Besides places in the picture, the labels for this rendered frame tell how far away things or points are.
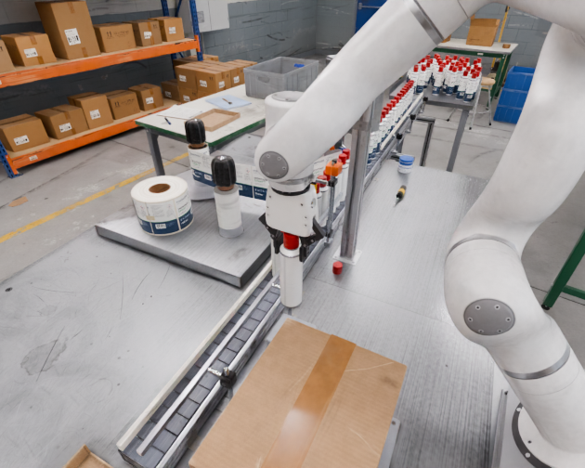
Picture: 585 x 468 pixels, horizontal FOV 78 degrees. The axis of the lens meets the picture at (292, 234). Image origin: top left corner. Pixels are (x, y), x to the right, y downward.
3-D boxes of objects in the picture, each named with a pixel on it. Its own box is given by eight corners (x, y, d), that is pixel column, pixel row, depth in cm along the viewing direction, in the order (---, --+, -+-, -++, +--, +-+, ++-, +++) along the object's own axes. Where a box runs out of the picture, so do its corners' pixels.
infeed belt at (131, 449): (363, 161, 196) (364, 154, 194) (378, 164, 193) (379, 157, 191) (125, 460, 77) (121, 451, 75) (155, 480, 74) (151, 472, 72)
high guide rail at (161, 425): (340, 195, 146) (340, 191, 145) (343, 195, 145) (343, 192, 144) (138, 454, 68) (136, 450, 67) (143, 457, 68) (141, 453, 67)
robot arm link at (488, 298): (560, 321, 67) (499, 215, 62) (592, 405, 51) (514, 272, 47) (492, 338, 73) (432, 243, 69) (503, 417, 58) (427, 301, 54)
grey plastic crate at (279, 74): (281, 81, 351) (280, 56, 338) (318, 86, 335) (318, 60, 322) (244, 97, 309) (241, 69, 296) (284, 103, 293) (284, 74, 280)
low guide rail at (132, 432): (322, 201, 151) (322, 198, 150) (325, 202, 151) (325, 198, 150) (118, 448, 74) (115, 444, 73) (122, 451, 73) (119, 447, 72)
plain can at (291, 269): (286, 290, 90) (286, 222, 78) (305, 296, 89) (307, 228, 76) (276, 304, 87) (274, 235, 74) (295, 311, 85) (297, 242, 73)
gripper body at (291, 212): (323, 176, 69) (320, 225, 76) (276, 166, 73) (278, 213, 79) (306, 194, 64) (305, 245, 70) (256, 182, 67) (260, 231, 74)
